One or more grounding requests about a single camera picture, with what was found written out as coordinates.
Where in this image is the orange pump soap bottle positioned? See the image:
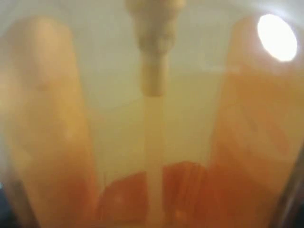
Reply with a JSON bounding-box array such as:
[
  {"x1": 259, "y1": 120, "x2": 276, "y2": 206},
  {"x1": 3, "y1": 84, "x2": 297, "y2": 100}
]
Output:
[{"x1": 0, "y1": 0, "x2": 304, "y2": 228}]

